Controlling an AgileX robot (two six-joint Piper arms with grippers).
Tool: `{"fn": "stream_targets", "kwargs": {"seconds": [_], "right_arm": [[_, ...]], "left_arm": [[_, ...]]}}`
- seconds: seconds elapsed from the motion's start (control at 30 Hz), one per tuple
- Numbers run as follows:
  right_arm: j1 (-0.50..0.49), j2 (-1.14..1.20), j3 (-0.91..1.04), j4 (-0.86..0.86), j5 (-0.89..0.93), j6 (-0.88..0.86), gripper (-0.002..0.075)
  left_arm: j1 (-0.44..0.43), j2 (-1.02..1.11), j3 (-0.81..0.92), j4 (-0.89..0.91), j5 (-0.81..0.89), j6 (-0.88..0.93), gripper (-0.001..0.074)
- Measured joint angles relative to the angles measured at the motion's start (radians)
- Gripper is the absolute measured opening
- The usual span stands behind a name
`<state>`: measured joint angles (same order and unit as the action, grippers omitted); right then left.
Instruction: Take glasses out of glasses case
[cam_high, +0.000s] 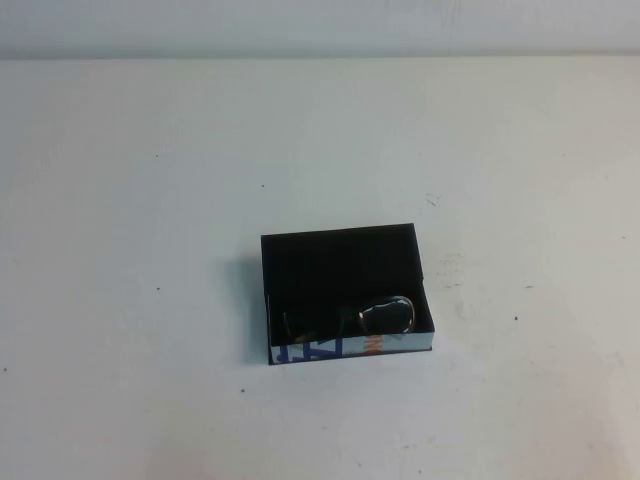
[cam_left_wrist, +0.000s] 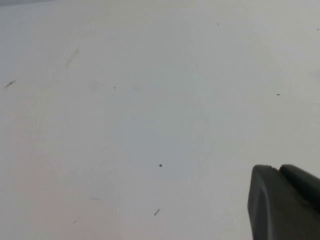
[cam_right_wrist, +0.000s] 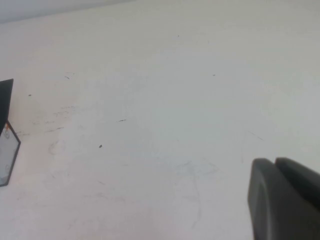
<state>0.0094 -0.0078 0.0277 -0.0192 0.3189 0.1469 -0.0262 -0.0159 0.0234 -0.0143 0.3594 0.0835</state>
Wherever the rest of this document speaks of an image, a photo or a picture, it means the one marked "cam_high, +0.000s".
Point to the black open glasses case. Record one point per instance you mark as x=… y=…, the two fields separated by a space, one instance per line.
x=340 y=260

